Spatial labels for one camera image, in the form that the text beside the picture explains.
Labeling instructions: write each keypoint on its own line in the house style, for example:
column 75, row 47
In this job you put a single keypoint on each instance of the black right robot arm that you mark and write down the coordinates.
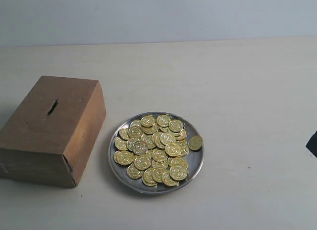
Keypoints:
column 312, row 144

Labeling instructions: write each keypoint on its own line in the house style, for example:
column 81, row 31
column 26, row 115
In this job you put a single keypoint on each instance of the brown cardboard slotted box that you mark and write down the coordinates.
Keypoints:
column 50, row 136

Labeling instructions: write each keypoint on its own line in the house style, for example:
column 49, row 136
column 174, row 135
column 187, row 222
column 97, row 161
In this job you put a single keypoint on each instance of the gold coin top of pile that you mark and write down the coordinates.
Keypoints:
column 148, row 121

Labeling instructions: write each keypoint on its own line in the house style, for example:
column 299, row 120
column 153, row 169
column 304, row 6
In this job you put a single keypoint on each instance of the tarnished gold coin centre left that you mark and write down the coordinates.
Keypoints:
column 140, row 148

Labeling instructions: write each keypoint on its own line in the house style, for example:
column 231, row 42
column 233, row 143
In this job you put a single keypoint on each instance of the lone gold coin on rim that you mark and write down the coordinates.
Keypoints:
column 195, row 143

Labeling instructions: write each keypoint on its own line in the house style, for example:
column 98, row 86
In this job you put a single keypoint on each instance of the gold coin left edge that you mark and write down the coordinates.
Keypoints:
column 121, row 144

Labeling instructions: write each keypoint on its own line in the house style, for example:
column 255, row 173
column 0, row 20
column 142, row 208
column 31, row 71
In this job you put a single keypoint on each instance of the gold coin front right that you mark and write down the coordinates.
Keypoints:
column 178, row 172

